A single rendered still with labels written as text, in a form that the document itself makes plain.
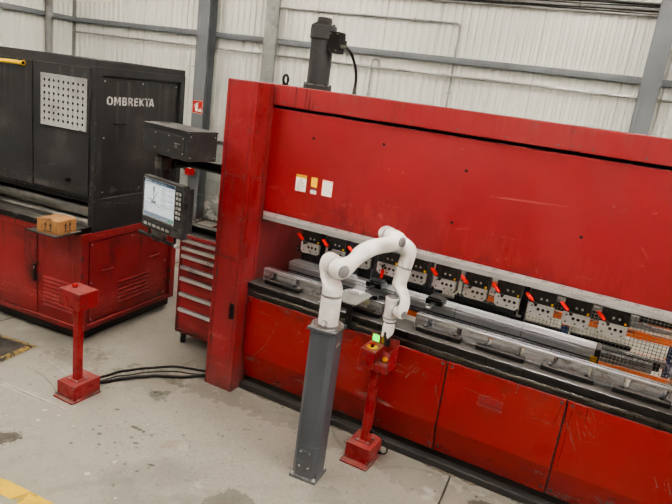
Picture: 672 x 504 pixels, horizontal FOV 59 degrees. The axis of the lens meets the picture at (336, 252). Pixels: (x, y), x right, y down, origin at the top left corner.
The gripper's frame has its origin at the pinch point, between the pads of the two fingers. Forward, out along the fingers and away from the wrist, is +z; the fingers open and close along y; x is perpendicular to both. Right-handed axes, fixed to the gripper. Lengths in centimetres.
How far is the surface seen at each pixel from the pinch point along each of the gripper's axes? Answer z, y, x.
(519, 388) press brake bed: 12, -19, 81
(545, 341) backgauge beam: -4, -59, 85
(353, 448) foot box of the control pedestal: 75, 14, -8
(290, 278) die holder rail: -8, -33, -93
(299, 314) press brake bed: 11, -19, -76
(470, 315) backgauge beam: -7, -59, 35
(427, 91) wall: -119, -461, -162
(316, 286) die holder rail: -7, -33, -71
